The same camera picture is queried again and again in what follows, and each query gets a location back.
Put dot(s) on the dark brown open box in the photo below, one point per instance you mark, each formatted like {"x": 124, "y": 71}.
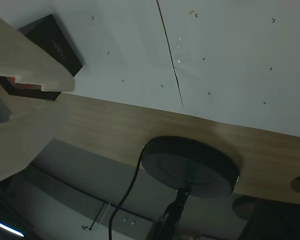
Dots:
{"x": 55, "y": 45}

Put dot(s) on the black round stand base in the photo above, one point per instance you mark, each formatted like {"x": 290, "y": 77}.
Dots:
{"x": 190, "y": 170}

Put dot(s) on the bright light bar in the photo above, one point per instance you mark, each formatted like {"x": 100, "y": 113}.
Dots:
{"x": 10, "y": 228}

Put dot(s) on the white paper sheet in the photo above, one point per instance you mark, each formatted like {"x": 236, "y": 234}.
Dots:
{"x": 127, "y": 37}
{"x": 240, "y": 50}

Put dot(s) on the black stand pole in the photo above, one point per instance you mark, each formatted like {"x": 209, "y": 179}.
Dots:
{"x": 176, "y": 207}

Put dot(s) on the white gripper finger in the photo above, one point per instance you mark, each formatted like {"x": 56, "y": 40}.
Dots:
{"x": 27, "y": 130}
{"x": 27, "y": 60}

